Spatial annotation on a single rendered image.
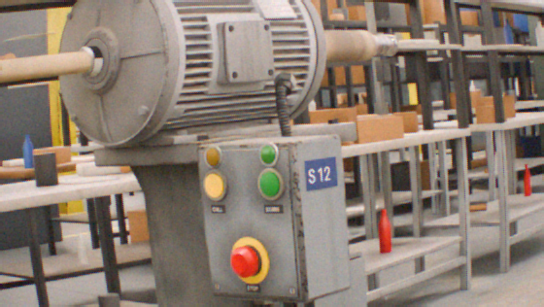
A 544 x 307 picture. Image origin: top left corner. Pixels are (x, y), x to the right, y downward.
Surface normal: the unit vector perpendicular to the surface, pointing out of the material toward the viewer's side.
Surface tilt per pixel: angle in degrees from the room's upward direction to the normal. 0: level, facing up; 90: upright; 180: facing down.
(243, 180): 90
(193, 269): 90
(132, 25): 86
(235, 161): 90
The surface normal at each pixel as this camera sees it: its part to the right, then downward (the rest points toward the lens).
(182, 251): -0.64, 0.10
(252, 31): 0.76, -0.04
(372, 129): 0.61, -0.01
